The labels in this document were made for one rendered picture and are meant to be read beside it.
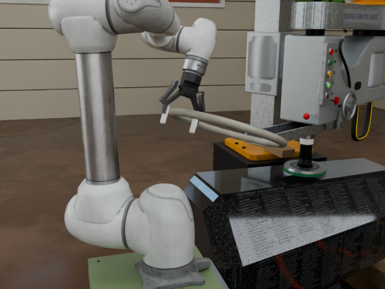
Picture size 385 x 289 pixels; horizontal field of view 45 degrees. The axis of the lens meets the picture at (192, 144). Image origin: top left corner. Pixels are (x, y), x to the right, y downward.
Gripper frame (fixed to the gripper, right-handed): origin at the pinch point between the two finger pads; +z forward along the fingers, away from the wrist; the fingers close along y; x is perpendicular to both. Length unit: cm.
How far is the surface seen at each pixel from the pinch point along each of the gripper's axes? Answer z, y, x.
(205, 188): 23, 46, 35
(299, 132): -15, 69, 6
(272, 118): -31, 123, 84
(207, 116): -5.3, 2.2, -13.6
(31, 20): -135, 68, 636
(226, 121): -5.1, 7.1, -19.2
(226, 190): 21, 50, 23
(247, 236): 37, 54, 5
